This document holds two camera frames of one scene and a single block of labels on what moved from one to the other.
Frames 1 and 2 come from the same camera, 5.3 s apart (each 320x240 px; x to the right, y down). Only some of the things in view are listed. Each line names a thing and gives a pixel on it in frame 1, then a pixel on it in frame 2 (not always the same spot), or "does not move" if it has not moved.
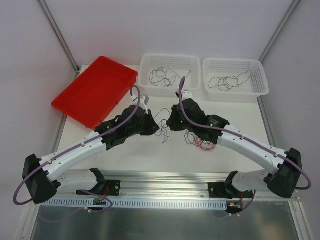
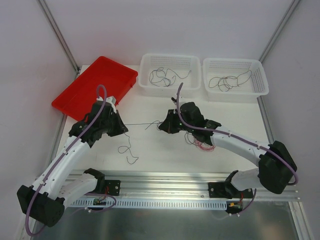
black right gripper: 178,118 does not move
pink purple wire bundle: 191,138 does not move
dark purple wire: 160,77 does not move
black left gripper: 147,122 → 115,121
